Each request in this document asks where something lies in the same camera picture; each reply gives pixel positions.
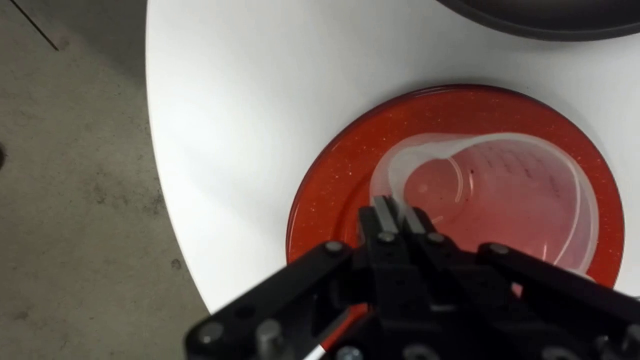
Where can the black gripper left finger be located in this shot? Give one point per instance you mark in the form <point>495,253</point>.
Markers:
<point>389,228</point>

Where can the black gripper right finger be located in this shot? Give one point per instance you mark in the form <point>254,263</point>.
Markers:
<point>415,222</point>

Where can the clear plastic measuring jug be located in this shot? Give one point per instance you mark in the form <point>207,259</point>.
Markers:
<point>506,186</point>

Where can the red plate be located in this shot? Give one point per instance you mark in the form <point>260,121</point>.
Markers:
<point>337,185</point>

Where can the black frying pan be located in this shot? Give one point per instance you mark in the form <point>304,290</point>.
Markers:
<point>559,21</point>

